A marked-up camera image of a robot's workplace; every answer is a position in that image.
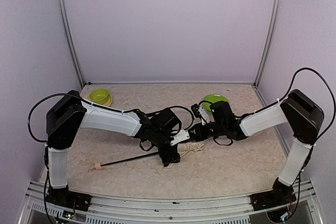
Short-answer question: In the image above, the beige folding umbrella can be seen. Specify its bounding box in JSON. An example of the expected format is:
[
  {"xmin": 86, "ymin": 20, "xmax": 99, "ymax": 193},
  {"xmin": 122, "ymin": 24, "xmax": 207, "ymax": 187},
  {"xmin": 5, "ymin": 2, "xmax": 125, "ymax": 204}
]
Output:
[{"xmin": 88, "ymin": 142, "xmax": 204, "ymax": 173}]

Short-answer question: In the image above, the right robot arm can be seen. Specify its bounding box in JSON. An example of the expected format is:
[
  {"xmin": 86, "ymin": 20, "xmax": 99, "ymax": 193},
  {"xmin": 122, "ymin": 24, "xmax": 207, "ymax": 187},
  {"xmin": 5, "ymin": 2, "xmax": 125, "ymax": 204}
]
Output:
[{"xmin": 189, "ymin": 89, "xmax": 324, "ymax": 211}]

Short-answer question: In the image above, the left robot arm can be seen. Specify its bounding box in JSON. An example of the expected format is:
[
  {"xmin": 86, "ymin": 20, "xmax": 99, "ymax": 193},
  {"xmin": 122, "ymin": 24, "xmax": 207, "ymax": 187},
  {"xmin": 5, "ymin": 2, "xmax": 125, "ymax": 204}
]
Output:
[{"xmin": 42, "ymin": 90, "xmax": 182, "ymax": 211}]

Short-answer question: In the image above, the green flat plate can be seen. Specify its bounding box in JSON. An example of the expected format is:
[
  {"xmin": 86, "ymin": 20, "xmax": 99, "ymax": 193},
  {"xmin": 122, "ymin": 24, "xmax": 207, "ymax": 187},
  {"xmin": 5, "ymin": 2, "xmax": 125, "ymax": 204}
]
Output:
[{"xmin": 202, "ymin": 94, "xmax": 229, "ymax": 112}]

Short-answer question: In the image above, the beige round plate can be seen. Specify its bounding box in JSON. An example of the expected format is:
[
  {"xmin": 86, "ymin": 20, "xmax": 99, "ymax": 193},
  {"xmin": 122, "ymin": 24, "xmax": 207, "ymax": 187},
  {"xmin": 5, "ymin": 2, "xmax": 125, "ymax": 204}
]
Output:
[{"xmin": 83, "ymin": 94, "xmax": 112, "ymax": 106}]

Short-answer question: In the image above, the lime green bowl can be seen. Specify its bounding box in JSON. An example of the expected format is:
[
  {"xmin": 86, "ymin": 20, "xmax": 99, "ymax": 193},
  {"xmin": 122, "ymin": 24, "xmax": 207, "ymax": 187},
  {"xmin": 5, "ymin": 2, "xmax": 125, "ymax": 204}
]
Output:
[{"xmin": 89, "ymin": 88, "xmax": 110, "ymax": 104}]

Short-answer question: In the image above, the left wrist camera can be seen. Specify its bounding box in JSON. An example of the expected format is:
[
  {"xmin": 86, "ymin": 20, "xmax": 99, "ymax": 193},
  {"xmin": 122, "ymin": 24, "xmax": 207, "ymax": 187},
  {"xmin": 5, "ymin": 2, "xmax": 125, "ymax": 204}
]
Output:
[{"xmin": 170, "ymin": 130, "xmax": 190, "ymax": 146}]

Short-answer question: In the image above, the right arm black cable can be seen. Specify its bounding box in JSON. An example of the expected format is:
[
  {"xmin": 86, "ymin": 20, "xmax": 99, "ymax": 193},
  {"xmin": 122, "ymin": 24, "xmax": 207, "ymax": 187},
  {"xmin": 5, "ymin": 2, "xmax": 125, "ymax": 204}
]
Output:
[{"xmin": 283, "ymin": 67, "xmax": 336, "ymax": 141}]

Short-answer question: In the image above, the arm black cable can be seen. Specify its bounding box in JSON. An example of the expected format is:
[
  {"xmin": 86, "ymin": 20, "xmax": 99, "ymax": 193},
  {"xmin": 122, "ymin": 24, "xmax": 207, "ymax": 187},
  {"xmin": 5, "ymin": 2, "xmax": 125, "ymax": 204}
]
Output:
[
  {"xmin": 283, "ymin": 67, "xmax": 336, "ymax": 141},
  {"xmin": 27, "ymin": 92, "xmax": 79, "ymax": 143}
]

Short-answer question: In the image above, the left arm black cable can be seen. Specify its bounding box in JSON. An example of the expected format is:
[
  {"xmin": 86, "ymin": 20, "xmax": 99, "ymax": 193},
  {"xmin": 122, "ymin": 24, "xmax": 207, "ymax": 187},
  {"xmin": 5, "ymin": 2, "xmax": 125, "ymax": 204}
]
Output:
[{"xmin": 27, "ymin": 92, "xmax": 79, "ymax": 143}]

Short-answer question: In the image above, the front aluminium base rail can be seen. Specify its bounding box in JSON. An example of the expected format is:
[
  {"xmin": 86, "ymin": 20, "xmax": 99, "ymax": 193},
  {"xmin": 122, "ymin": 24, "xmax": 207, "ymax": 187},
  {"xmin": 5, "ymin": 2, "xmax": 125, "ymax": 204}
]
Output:
[{"xmin": 18, "ymin": 179, "xmax": 323, "ymax": 224}]

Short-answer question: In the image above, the right aluminium frame post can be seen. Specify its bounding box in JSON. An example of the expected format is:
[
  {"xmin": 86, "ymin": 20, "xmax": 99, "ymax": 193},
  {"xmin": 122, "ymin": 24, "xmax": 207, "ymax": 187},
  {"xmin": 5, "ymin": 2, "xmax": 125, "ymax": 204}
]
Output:
[{"xmin": 254, "ymin": 0, "xmax": 281, "ymax": 89}]

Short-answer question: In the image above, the aluminium frame post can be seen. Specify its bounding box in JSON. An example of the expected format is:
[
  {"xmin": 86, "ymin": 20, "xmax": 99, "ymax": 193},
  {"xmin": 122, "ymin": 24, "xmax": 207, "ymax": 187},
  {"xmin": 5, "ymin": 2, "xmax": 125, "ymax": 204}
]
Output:
[
  {"xmin": 57, "ymin": 0, "xmax": 86, "ymax": 88},
  {"xmin": 254, "ymin": 0, "xmax": 281, "ymax": 89}
]

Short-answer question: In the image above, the left aluminium frame post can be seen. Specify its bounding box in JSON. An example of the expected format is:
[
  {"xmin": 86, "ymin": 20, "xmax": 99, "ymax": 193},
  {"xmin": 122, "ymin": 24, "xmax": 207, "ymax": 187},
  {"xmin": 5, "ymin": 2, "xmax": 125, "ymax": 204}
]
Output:
[{"xmin": 57, "ymin": 0, "xmax": 86, "ymax": 88}]

